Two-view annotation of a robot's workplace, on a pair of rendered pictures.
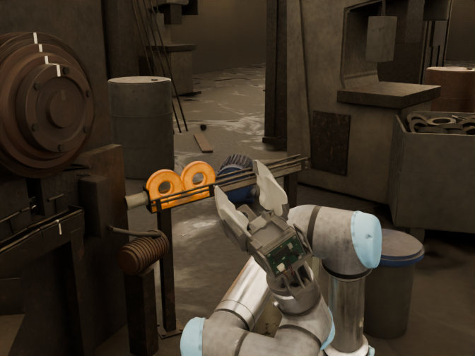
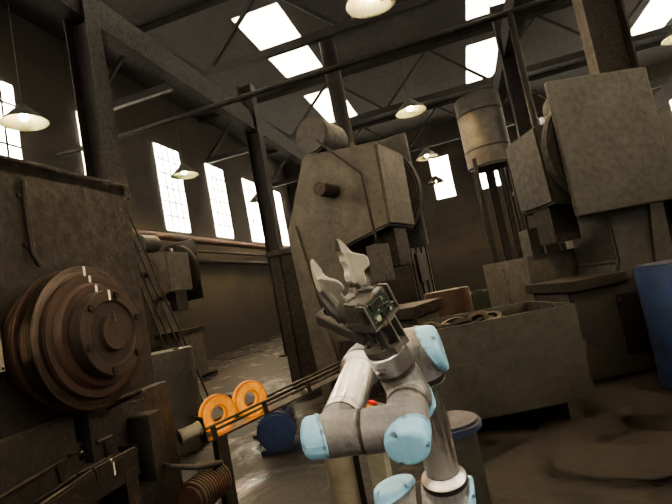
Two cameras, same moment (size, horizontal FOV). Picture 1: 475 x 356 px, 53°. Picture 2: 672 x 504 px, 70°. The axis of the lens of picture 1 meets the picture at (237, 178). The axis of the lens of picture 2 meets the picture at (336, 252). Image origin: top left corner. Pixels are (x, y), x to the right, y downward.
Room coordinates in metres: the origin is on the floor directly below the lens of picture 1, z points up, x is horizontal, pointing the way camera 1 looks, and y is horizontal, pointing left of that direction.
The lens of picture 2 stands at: (-0.17, 0.16, 1.10)
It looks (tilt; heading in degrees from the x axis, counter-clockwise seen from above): 5 degrees up; 347
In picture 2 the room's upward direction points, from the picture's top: 11 degrees counter-clockwise
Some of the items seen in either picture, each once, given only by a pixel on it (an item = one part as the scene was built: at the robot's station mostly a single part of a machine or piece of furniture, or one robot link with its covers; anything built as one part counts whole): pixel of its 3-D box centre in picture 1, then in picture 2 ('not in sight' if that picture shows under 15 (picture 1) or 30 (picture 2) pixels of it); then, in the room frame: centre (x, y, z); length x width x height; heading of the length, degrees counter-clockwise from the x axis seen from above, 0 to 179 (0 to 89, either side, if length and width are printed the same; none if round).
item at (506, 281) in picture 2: not in sight; (534, 309); (4.39, -2.85, 0.55); 1.10 x 0.53 x 1.10; 173
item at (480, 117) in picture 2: not in sight; (499, 203); (8.43, -5.27, 2.25); 0.92 x 0.92 x 4.50
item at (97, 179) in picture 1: (95, 205); (147, 445); (1.80, 0.57, 0.68); 0.11 x 0.08 x 0.24; 63
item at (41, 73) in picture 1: (58, 109); (109, 332); (1.54, 0.58, 1.11); 0.28 x 0.06 x 0.28; 153
